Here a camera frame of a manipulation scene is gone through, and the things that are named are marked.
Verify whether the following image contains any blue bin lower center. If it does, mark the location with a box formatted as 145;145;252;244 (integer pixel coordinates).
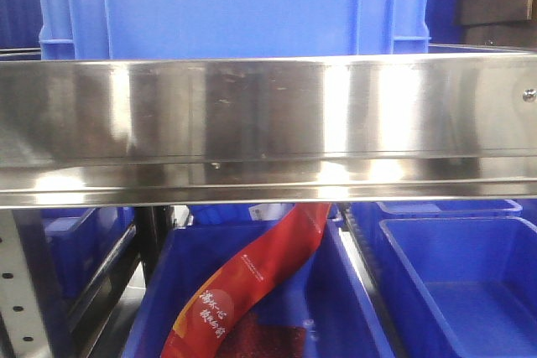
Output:
123;217;393;357

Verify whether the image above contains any blue bin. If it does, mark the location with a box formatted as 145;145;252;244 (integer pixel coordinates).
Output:
123;217;393;357
379;216;536;357

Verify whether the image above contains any blue bin lower right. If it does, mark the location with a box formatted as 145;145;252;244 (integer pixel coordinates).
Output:
379;216;536;357

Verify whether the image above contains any red snack bag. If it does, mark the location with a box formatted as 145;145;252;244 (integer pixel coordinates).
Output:
160;202;331;357

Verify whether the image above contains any large blue plastic crate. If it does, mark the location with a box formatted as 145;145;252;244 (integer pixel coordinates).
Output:
39;0;430;60

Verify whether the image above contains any perforated metal shelf post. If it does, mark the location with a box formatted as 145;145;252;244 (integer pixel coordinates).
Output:
1;210;74;357

